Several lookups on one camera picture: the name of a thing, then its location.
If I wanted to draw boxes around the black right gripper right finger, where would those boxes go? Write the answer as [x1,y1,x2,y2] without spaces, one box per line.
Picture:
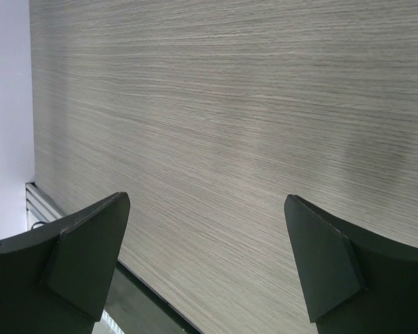
[284,195,418,334]

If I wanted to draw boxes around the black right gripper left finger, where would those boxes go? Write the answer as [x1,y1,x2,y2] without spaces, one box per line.
[0,192,130,333]

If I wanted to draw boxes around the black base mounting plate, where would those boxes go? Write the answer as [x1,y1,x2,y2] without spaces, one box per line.
[104,262,201,333]

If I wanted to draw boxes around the white slotted cable duct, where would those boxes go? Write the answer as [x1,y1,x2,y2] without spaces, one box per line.
[93,310,124,334]

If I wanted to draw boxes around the aluminium frame rail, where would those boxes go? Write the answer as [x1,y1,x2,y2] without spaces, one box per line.
[25,183,65,230]

